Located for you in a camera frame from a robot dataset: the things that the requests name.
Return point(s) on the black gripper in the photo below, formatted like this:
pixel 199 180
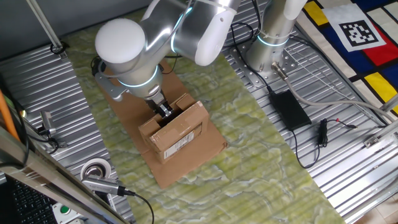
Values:
pixel 156 99

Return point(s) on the brown cardboard box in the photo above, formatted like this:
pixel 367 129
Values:
pixel 177 137

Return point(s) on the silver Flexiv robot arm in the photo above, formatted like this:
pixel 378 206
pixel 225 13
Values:
pixel 121 43

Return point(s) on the grey box green button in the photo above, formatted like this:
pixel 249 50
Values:
pixel 66 213

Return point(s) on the flat brown cardboard sheet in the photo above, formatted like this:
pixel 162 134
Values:
pixel 186 169

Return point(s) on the green marble pattern mat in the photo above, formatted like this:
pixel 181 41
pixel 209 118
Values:
pixel 248 124

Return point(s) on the round silver dish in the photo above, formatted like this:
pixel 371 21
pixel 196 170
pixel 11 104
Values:
pixel 94 168

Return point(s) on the black power adapter brick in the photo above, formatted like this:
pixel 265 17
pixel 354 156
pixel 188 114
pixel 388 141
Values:
pixel 290 110

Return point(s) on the grey tripod pole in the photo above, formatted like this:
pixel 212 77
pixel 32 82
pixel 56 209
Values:
pixel 46 28

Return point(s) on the orange pole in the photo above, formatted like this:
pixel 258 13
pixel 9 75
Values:
pixel 7 118

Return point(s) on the black keyboard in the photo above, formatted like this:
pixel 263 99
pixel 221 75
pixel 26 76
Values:
pixel 28 205

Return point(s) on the white fiducial marker sheet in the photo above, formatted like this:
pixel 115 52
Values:
pixel 354 28

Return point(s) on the fiducial marker board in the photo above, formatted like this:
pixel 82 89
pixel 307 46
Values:
pixel 373 71

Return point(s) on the wrist camera on silver bracket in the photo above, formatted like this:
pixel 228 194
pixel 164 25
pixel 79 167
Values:
pixel 109 87

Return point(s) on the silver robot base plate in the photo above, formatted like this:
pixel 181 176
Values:
pixel 248 71

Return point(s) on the silver ribbed camera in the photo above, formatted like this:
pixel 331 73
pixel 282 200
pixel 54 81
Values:
pixel 101 185

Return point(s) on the metal clamp bracket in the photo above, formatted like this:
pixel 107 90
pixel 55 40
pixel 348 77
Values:
pixel 47 121

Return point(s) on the metal frame rail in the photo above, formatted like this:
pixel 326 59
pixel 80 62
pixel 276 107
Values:
pixel 46 174

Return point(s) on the aluminium frame profile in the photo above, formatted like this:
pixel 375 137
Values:
pixel 381 137

